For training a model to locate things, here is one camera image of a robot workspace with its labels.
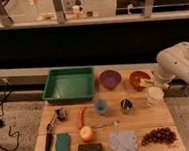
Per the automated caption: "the yellow banana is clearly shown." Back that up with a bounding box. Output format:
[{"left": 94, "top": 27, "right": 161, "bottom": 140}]
[{"left": 140, "top": 78, "right": 155, "bottom": 87}]

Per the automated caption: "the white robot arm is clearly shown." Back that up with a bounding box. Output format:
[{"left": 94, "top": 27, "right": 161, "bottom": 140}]
[{"left": 154, "top": 41, "right": 189, "bottom": 84}]

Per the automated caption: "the blue cup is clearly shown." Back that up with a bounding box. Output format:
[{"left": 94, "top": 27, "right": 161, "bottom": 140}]
[{"left": 94, "top": 99, "right": 107, "bottom": 115}]

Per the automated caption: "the metal cup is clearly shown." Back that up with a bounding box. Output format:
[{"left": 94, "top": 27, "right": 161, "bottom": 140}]
[{"left": 120, "top": 99, "right": 132, "bottom": 114}]

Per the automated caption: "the white paper cup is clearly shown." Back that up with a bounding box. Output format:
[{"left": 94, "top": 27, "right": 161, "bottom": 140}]
[{"left": 146, "top": 86, "right": 164, "bottom": 105}]

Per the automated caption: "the purple bowl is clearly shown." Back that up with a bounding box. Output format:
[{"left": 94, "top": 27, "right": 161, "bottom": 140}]
[{"left": 99, "top": 69, "right": 122, "bottom": 90}]

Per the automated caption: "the green plastic bin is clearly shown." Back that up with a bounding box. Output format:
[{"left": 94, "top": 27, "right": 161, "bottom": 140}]
[{"left": 43, "top": 66, "right": 95, "bottom": 103}]

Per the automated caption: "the orange bowl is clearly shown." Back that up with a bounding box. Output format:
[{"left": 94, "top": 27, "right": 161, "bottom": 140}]
[{"left": 129, "top": 71, "right": 150, "bottom": 91}]

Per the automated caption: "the small black toy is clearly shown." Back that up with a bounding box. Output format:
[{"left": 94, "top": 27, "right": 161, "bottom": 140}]
[{"left": 55, "top": 108, "right": 67, "bottom": 121}]

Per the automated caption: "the silver fork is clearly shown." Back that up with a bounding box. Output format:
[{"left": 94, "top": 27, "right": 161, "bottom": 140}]
[{"left": 91, "top": 120, "right": 120, "bottom": 128}]

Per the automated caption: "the orange apple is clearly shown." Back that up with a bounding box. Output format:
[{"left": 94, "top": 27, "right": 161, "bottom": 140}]
[{"left": 79, "top": 126, "right": 94, "bottom": 142}]

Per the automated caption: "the blue folded cloth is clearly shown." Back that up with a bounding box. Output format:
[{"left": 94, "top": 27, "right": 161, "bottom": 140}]
[{"left": 108, "top": 131, "right": 138, "bottom": 151}]

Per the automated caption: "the black rectangular block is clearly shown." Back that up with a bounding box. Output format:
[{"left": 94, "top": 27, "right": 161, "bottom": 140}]
[{"left": 78, "top": 143, "right": 103, "bottom": 151}]

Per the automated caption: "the green sponge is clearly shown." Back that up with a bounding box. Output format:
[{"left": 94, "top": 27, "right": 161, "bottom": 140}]
[{"left": 55, "top": 133, "right": 70, "bottom": 151}]

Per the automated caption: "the bunch of red grapes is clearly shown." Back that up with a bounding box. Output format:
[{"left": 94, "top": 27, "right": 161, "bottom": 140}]
[{"left": 142, "top": 127, "right": 176, "bottom": 146}]

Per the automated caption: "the black handled knife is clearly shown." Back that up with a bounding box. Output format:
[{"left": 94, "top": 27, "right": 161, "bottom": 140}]
[{"left": 45, "top": 115, "right": 57, "bottom": 151}]

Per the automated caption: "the black cable on floor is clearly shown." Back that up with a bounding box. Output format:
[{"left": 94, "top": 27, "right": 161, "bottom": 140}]
[{"left": 0, "top": 77, "right": 23, "bottom": 151}]

